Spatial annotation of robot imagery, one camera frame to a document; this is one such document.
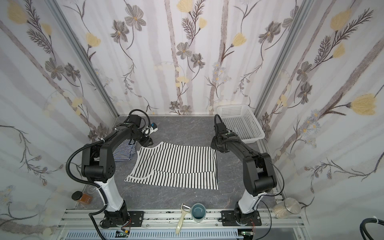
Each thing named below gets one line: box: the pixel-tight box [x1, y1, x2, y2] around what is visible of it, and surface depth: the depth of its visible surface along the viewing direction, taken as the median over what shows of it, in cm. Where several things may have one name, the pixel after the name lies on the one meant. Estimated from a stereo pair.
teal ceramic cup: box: [191, 203, 207, 223], surface depth 74 cm
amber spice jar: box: [71, 191, 93, 205], surface depth 75 cm
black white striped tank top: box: [124, 142, 219, 190], surface depth 92 cm
